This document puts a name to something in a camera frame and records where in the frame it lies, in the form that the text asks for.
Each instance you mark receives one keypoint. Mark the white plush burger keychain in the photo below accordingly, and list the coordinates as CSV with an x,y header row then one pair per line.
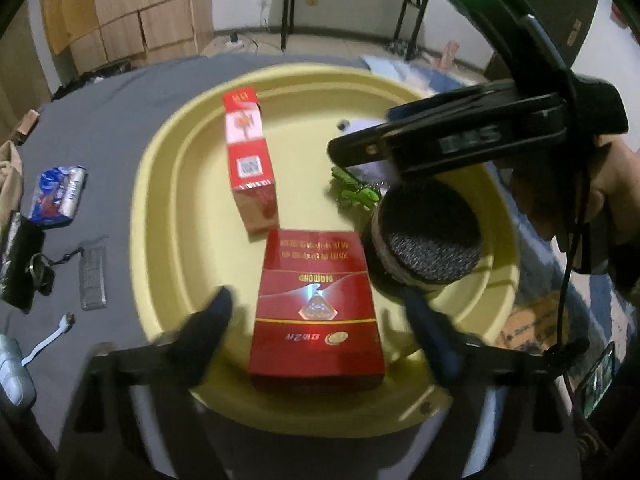
x,y
364,185

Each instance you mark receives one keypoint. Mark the pink bag on floor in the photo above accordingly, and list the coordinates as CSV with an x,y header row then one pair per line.
x,y
449,53

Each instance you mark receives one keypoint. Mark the wooden cabinet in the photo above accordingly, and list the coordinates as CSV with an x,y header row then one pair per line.
x,y
95,33

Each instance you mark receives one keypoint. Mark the large red cigarette carton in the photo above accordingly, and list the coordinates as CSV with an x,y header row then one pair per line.
x,y
315,323

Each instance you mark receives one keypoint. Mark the black pouch with keyring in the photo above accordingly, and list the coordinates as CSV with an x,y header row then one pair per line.
x,y
25,269

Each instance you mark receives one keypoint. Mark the grey remote control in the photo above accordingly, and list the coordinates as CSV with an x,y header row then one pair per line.
x,y
92,276

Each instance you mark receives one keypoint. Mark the person's right hand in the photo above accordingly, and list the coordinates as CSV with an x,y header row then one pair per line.
x,y
549,195

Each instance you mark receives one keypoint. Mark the blue snack packet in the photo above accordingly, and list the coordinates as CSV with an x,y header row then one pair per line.
x,y
57,195

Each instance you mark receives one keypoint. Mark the smartphone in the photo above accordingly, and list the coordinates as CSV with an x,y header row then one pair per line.
x,y
597,382

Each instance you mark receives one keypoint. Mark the red white cigarette pack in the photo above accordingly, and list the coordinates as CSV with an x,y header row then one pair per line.
x,y
250,169

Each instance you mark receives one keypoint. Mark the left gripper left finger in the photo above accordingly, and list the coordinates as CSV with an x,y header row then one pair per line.
x,y
189,355

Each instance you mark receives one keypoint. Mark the black open suitcase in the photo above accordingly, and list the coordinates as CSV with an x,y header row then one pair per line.
x,y
93,77

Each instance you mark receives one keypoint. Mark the white power strip with cable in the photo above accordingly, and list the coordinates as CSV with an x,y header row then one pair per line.
x,y
241,42

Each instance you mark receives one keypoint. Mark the beige cloth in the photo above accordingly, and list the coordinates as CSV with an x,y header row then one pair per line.
x,y
11,182

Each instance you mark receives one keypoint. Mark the black glitter round puck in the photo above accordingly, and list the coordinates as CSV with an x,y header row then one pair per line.
x,y
425,236

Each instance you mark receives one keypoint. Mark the white plastic device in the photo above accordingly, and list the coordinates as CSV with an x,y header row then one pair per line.
x,y
18,391

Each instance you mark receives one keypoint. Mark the small brown box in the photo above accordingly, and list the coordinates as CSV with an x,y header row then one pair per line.
x,y
24,127

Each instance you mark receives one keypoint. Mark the yellow oval plastic tray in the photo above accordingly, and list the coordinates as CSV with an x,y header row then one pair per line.
x,y
187,239

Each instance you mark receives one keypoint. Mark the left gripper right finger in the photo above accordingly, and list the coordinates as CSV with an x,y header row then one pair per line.
x,y
441,343

